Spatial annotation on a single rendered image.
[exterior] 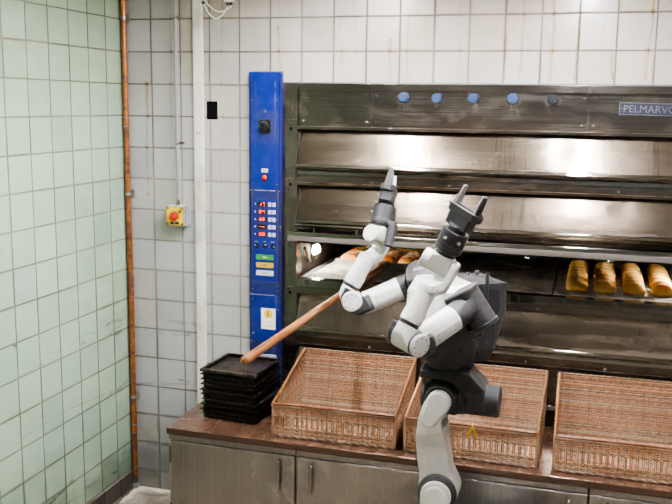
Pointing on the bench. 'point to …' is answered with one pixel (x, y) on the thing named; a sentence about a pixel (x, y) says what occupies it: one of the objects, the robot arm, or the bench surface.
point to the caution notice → (268, 318)
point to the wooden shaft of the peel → (298, 323)
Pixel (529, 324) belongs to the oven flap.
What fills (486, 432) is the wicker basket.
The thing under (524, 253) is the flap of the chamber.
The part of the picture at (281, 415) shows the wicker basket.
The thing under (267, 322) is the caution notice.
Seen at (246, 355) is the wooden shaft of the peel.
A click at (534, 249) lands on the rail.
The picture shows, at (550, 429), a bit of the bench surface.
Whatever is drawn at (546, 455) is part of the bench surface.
